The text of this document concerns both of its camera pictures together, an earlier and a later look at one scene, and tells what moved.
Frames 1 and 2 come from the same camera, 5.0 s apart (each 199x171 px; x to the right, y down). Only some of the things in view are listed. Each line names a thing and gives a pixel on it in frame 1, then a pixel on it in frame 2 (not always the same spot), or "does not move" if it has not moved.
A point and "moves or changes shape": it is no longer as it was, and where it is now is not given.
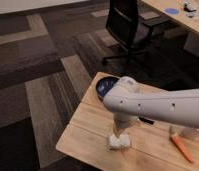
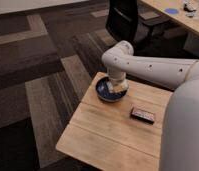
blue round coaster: (172, 11) does not move
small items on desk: (190, 9) does not move
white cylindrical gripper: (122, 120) -> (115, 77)
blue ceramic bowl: (104, 83) does not move
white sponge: (120, 142) moves or changes shape
